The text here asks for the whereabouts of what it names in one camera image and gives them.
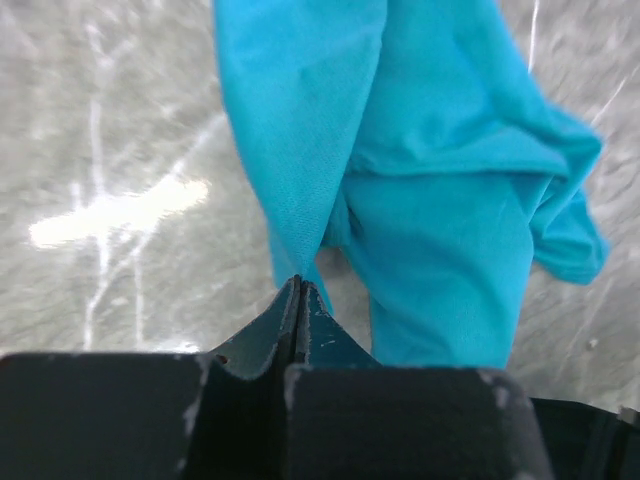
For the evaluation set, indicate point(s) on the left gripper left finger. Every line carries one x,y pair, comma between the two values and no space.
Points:
266,341

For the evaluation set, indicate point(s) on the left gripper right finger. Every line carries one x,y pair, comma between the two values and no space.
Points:
322,342

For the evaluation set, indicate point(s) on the teal t shirt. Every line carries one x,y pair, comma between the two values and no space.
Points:
411,136

